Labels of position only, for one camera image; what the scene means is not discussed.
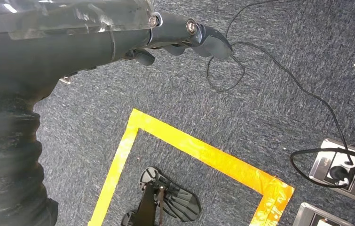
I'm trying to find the yellow tape outline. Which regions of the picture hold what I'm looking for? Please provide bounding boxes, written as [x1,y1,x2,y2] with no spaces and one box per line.
[87,108,295,226]

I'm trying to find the black robot foot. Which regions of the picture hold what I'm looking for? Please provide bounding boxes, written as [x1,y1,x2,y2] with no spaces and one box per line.
[121,166,202,226]

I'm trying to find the silver socket with plug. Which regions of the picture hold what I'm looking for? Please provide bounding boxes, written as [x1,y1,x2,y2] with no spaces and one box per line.
[308,138,355,203]

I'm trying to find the silver closed socket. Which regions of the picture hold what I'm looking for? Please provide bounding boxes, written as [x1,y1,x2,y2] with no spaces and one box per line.
[292,202,355,226]

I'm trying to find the thin black cable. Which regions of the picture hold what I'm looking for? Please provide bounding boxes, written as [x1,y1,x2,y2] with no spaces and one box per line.
[206,0,355,166]

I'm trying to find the thick black power cord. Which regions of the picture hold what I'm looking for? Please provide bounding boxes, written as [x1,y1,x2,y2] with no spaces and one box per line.
[290,147,355,189]

